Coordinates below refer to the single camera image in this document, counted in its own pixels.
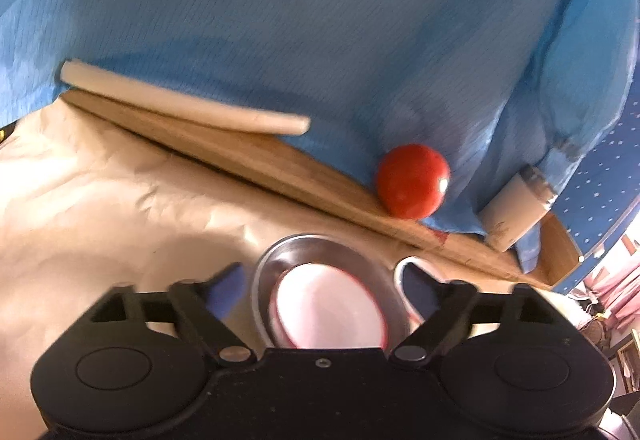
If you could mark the white paper roll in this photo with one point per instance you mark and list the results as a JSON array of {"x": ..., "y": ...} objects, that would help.
[{"x": 190, "y": 107}]

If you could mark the light blue garment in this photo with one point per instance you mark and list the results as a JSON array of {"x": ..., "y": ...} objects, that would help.
[{"x": 300, "y": 20}]

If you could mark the steel bowl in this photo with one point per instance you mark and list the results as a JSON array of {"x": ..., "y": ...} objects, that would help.
[{"x": 350, "y": 255}]

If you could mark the red tomato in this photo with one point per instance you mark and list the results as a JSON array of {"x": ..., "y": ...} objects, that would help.
[{"x": 412, "y": 180}]

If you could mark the wooden shelf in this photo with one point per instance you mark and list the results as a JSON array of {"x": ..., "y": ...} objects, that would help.
[{"x": 280, "y": 160}]

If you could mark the white thermos bottle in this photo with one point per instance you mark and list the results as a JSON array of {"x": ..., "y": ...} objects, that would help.
[{"x": 510, "y": 215}]

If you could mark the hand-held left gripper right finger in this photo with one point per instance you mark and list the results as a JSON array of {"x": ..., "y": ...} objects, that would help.
[{"x": 422, "y": 292}]

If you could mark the blue polka dot cloth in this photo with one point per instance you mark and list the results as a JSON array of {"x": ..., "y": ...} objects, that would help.
[{"x": 600, "y": 200}]

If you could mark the pink cloth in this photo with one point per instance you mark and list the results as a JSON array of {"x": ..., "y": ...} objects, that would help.
[{"x": 617, "y": 270}]

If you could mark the cream table cloth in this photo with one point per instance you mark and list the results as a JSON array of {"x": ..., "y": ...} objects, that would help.
[{"x": 125, "y": 220}]

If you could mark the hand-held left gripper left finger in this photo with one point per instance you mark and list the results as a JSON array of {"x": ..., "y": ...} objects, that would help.
[{"x": 225, "y": 292}]

